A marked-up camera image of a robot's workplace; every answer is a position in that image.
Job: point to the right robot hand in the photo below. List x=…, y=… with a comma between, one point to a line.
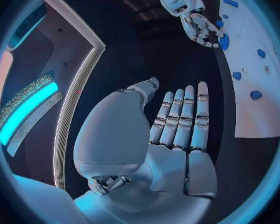
x=197, y=27

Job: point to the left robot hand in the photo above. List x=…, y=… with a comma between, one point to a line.
x=121, y=134

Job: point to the white task board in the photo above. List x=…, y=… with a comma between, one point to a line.
x=254, y=100

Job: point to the blue gear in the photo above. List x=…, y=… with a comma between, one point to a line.
x=224, y=42

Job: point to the long blue cylinder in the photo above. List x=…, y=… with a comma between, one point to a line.
x=230, y=2

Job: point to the blue plug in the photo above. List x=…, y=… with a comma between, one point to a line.
x=261, y=53
x=237, y=75

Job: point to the blue block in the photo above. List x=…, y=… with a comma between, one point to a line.
x=255, y=95

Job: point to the glowing light bar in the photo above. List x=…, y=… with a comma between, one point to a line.
x=28, y=113

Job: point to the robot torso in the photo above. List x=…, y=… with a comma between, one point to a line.
x=60, y=59

